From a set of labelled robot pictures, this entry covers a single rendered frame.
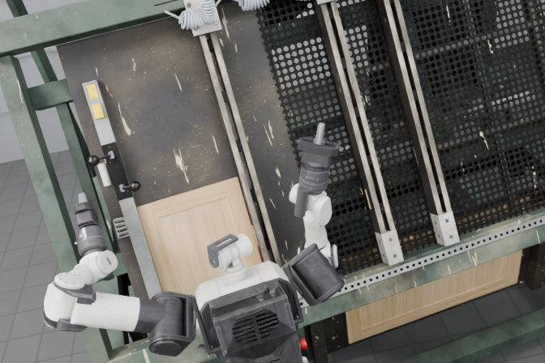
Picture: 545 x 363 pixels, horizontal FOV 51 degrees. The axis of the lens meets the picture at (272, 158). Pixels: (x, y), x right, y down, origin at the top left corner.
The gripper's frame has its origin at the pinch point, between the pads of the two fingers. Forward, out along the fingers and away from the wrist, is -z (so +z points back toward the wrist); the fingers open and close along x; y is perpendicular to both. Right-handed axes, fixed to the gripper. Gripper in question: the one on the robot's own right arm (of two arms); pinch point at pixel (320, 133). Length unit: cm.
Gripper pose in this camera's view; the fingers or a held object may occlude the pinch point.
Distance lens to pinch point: 168.6
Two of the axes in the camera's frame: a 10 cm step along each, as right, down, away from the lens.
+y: 2.8, -4.2, 8.7
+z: -0.9, 8.9, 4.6
